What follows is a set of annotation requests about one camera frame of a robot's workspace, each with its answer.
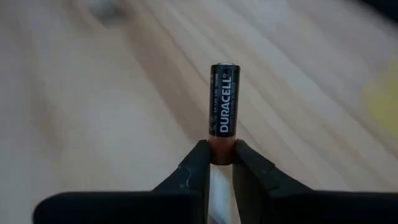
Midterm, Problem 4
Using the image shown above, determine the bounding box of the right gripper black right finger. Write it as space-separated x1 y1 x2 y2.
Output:
232 138 398 224

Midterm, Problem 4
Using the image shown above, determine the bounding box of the black copper Duracell battery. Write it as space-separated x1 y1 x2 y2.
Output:
208 62 241 166

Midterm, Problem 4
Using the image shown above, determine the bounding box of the yellow plastic bin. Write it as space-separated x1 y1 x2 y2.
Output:
359 58 398 141

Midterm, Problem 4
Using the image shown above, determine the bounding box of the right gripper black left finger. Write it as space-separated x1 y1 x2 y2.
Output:
32 139 213 224

